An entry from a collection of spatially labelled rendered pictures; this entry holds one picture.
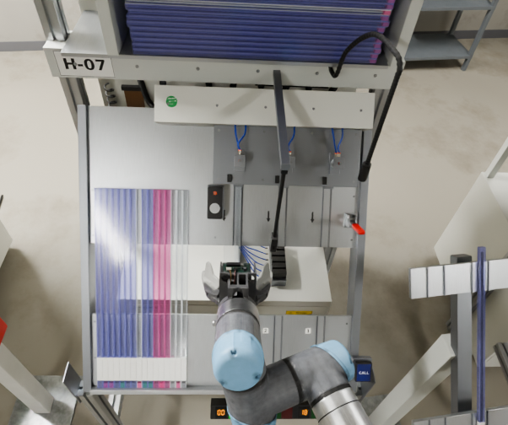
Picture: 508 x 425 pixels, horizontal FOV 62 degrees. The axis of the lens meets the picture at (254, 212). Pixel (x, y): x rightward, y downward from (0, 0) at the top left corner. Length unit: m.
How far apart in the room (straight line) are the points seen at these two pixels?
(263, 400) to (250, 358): 0.11
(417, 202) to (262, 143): 1.87
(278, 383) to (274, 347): 0.42
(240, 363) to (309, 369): 0.15
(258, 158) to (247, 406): 0.53
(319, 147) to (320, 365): 0.49
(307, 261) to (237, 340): 0.89
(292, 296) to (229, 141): 0.64
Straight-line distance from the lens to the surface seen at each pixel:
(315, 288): 1.45
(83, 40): 1.03
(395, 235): 2.52
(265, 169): 0.98
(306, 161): 0.99
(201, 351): 1.15
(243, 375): 0.65
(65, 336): 2.16
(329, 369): 0.75
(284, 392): 0.73
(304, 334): 1.14
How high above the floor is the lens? 1.84
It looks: 49 degrees down
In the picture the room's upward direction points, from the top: 5 degrees clockwise
